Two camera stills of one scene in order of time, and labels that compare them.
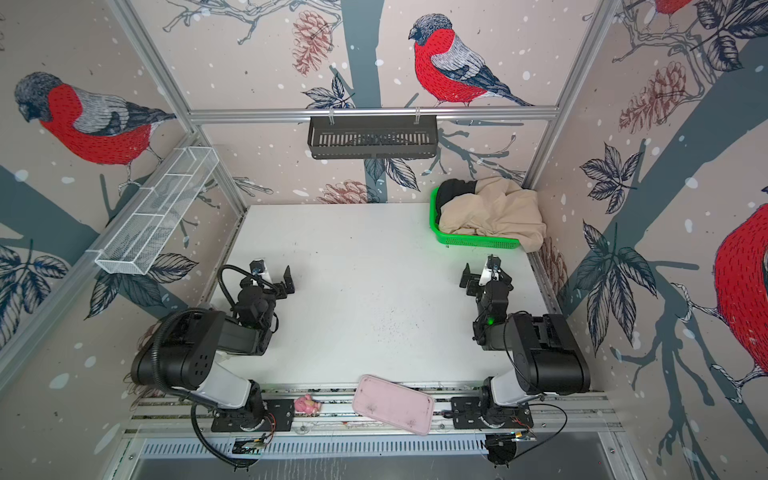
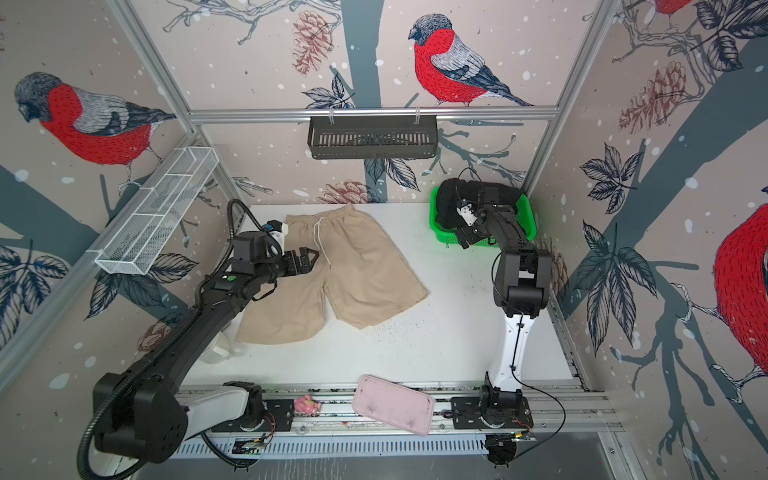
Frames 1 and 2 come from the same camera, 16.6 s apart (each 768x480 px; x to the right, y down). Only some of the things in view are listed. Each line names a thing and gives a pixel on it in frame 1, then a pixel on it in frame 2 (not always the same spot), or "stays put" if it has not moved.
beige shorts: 498,207 -> 359,272
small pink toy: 307,405 stays put
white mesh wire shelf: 138,240 stays put
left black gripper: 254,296 -> 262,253
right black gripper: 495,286 -> 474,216
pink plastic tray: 393,404 stays put
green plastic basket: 465,239 stays put
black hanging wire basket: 355,137 stays put
